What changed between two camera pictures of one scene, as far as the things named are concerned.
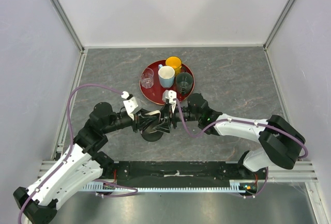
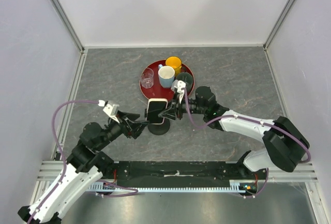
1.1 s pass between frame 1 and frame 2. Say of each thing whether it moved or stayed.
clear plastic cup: stayed
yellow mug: stayed
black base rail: stayed
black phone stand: moved
